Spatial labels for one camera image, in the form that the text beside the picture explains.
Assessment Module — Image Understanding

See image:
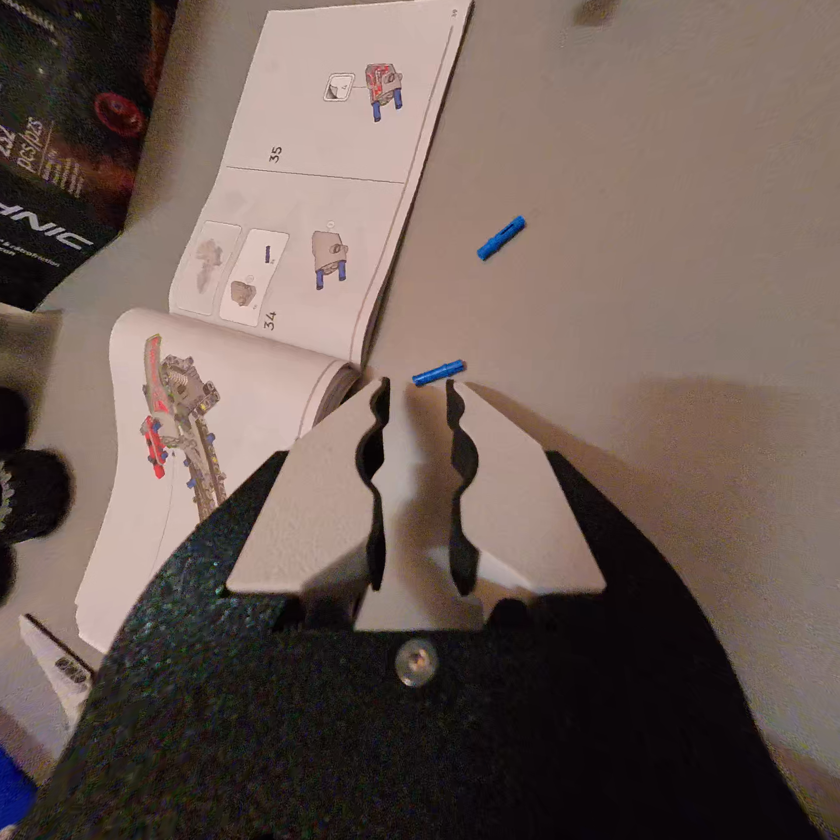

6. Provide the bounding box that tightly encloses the blue toy pin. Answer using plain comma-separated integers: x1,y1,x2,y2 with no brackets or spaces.
411,360,467,387
476,216,527,262

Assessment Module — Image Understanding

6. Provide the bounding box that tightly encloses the white printed paper packet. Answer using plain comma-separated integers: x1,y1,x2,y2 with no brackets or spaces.
18,613,94,731

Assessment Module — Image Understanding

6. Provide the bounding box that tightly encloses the open instruction booklet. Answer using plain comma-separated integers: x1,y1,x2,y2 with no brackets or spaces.
74,0,475,655

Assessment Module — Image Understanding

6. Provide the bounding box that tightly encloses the dark toy set box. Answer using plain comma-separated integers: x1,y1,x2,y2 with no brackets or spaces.
0,0,179,313

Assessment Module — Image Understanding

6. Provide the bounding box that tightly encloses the black toy tire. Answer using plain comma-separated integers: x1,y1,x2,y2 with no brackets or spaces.
0,449,72,547
0,387,31,454

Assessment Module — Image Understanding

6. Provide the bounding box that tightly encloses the blue plastic bin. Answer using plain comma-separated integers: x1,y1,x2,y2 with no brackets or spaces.
0,747,38,823

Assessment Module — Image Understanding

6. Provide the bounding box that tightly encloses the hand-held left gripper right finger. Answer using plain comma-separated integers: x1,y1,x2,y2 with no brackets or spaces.
445,379,608,598

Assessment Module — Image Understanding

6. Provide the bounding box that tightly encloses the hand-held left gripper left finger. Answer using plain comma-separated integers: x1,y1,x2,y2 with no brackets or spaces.
225,377,392,599

